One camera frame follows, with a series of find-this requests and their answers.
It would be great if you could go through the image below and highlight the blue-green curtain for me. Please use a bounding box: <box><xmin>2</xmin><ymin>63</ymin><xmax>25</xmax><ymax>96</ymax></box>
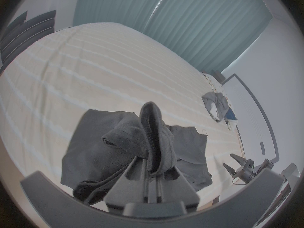
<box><xmin>72</xmin><ymin>0</ymin><xmax>175</xmax><ymax>29</ymax></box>
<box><xmin>142</xmin><ymin>0</ymin><xmax>272</xmax><ymax>73</ymax></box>

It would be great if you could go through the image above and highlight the white printed pillow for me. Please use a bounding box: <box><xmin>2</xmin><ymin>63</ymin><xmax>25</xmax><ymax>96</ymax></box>
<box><xmin>202</xmin><ymin>72</ymin><xmax>232</xmax><ymax>109</ymax></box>

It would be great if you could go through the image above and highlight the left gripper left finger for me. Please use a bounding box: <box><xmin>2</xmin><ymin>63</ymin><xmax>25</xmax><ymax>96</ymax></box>
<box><xmin>104</xmin><ymin>158</ymin><xmax>152</xmax><ymax>209</ymax></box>

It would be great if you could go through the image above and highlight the grey bedside table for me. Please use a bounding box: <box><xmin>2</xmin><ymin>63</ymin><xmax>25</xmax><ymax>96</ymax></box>
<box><xmin>201</xmin><ymin>69</ymin><xmax>225</xmax><ymax>81</ymax></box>

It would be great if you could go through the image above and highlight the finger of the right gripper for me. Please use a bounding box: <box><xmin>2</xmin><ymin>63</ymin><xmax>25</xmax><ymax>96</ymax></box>
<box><xmin>230</xmin><ymin>153</ymin><xmax>247</xmax><ymax>167</ymax></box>
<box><xmin>223</xmin><ymin>163</ymin><xmax>236</xmax><ymax>177</ymax></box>

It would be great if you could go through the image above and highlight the pile of clothes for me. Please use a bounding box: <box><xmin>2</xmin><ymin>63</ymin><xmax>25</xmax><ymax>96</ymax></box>
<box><xmin>201</xmin><ymin>92</ymin><xmax>238</xmax><ymax>130</ymax></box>

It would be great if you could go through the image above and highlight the bed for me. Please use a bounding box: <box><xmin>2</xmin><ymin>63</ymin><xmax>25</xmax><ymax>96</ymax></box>
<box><xmin>0</xmin><ymin>22</ymin><xmax>279</xmax><ymax>212</ymax></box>

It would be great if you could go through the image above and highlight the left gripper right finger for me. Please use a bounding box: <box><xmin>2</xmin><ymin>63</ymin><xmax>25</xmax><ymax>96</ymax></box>
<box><xmin>155</xmin><ymin>167</ymin><xmax>199</xmax><ymax>209</ymax></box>

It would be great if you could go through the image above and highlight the black T-shirt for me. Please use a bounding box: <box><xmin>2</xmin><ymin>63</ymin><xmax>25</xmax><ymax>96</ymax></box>
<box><xmin>60</xmin><ymin>101</ymin><xmax>213</xmax><ymax>205</ymax></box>

